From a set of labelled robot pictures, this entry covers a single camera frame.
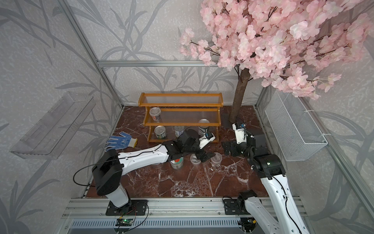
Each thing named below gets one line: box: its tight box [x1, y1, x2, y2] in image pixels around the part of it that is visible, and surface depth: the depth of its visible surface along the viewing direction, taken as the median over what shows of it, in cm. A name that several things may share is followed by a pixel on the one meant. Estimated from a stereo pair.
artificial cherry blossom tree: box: [180, 0, 374, 123], surface depth 53 cm
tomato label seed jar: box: [169, 156, 185, 171], surface depth 85 cm
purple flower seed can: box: [173, 125, 185, 138], surface depth 97 cm
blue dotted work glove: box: [104, 131, 138, 152], surface depth 101 cm
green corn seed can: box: [153, 125, 168, 140], surface depth 98 cm
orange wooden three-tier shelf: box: [138, 92, 224, 143], surface depth 100 cm
